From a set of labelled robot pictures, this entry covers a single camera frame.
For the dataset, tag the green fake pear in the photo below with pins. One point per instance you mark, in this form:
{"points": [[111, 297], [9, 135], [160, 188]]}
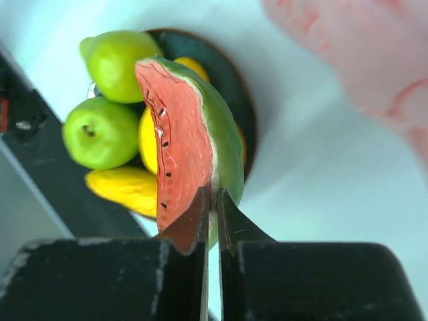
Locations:
{"points": [[110, 58]]}

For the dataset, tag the dark teal ceramic plate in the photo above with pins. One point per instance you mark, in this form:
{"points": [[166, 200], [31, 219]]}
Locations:
{"points": [[224, 76]]}

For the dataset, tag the fake watermelon slice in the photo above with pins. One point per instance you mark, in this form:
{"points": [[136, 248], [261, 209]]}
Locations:
{"points": [[197, 140]]}

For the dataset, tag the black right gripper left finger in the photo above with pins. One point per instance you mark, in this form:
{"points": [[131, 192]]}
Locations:
{"points": [[110, 278]]}

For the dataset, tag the yellow fake lemon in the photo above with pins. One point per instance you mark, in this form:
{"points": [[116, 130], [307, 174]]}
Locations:
{"points": [[147, 139]]}

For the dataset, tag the pink plastic bag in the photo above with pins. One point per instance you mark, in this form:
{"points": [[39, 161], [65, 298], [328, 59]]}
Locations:
{"points": [[378, 50]]}

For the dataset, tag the green fake apple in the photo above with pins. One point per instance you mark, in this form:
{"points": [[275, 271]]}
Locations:
{"points": [[101, 134]]}

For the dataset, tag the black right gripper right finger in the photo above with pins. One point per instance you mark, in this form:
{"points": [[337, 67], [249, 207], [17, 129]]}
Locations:
{"points": [[265, 279]]}

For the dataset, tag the yellow fake mango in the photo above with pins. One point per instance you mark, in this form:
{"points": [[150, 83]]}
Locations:
{"points": [[131, 187]]}

